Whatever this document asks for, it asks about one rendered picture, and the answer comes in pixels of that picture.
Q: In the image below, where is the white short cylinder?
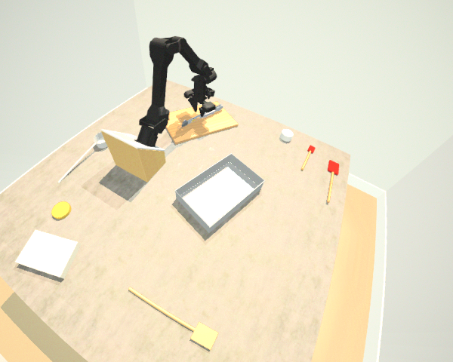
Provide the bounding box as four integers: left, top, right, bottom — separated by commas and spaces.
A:
279, 129, 293, 142

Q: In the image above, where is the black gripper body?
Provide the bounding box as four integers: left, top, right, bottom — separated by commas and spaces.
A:
183, 88, 216, 113

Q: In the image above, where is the yellow round disc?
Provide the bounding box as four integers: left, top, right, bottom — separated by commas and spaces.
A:
51, 202, 71, 219

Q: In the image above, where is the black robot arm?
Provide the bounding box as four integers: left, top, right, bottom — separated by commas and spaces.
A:
135, 36, 217, 147

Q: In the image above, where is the grey metal roasting tin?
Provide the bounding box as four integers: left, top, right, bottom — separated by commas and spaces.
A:
174, 153, 266, 233

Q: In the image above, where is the white flat square slab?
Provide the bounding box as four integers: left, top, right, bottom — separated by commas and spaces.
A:
15, 230, 81, 279

